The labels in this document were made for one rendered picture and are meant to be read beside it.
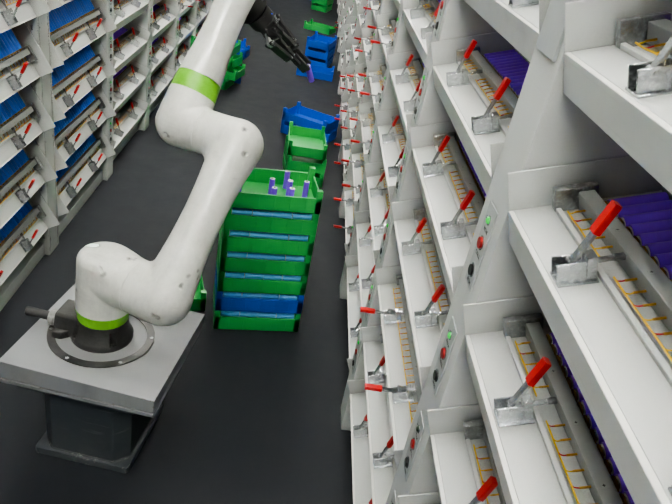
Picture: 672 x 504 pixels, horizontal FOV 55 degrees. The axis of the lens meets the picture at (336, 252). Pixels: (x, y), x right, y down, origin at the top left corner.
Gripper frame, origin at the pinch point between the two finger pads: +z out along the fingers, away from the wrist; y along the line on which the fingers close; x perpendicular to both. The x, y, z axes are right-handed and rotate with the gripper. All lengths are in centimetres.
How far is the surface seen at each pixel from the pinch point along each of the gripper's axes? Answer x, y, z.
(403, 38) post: 23.4, -16.0, 20.0
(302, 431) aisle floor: -19, 99, 49
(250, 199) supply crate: -23.9, 35.9, 13.3
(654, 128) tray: 99, 110, -54
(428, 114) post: 48, 45, -3
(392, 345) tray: 31, 91, 17
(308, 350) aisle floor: -33, 66, 62
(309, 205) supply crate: -12.1, 32.8, 27.7
